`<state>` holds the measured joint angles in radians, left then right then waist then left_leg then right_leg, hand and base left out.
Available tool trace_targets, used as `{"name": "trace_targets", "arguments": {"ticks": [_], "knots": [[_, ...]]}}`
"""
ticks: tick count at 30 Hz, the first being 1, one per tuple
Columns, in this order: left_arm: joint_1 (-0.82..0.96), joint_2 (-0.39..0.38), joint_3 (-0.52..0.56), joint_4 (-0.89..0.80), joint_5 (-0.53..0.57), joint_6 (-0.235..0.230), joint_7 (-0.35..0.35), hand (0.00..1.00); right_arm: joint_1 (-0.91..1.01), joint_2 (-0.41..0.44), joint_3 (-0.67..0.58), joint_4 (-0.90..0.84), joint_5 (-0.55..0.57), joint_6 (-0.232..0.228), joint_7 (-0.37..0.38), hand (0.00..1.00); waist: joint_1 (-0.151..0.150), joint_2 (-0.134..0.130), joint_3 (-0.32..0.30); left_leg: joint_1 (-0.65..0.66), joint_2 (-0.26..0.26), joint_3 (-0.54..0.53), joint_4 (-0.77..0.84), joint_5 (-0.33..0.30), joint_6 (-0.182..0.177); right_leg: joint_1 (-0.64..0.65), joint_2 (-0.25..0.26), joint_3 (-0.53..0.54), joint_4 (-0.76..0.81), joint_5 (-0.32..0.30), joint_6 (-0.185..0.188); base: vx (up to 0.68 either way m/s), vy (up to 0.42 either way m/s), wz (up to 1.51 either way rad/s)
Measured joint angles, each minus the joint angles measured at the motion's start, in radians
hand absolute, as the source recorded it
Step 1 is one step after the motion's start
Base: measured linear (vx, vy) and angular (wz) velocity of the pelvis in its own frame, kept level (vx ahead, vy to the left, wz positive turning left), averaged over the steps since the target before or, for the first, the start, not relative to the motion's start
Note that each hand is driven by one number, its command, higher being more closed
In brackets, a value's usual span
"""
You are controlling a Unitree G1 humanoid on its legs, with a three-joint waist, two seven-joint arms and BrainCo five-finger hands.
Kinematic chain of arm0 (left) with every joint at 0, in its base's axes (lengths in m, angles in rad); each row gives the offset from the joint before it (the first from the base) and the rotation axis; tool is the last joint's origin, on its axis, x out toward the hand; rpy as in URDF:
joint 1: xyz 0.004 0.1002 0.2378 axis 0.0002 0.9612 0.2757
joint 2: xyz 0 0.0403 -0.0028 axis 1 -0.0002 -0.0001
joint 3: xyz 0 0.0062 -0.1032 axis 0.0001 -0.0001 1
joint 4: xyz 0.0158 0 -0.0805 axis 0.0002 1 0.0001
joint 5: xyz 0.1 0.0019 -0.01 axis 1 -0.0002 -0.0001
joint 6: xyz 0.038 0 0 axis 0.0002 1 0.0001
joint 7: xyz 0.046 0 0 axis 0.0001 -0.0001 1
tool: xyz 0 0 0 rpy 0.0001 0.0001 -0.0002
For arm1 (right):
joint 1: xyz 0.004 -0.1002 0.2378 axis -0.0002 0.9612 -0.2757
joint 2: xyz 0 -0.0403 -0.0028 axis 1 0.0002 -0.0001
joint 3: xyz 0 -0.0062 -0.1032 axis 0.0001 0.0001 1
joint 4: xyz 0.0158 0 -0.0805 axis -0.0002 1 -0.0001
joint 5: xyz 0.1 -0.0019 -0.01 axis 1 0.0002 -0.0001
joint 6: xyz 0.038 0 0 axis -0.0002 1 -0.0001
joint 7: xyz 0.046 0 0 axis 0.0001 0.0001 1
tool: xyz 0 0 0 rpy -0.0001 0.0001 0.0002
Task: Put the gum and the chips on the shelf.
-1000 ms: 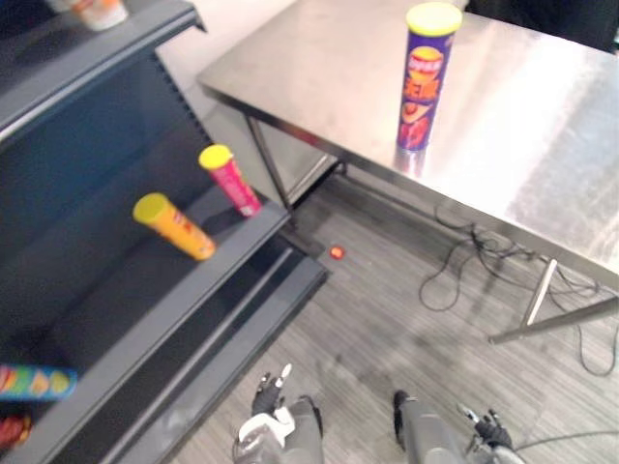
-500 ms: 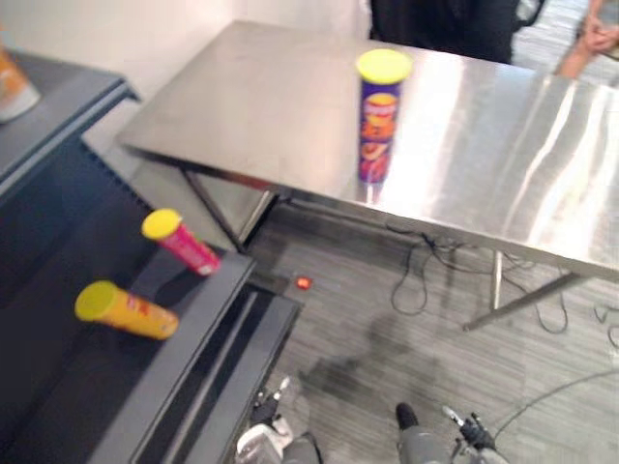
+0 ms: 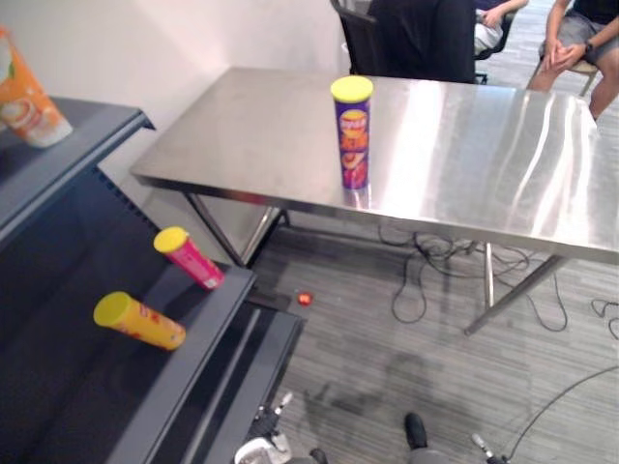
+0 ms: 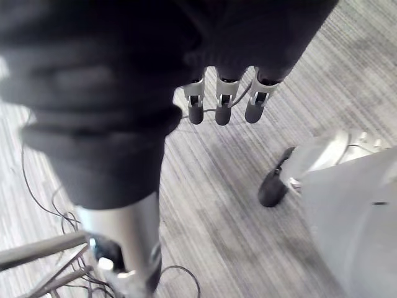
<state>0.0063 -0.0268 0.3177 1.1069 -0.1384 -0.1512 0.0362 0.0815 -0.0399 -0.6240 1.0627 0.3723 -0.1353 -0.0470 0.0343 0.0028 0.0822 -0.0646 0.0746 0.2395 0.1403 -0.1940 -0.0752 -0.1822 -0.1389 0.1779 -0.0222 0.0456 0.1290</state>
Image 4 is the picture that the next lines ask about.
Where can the grey metal tripod stand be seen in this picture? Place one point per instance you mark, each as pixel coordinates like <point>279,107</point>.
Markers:
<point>46,257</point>

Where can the robot silver leg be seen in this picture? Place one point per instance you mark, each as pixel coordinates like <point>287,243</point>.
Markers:
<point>350,217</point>

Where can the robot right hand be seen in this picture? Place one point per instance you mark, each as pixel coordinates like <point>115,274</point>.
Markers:
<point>93,93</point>

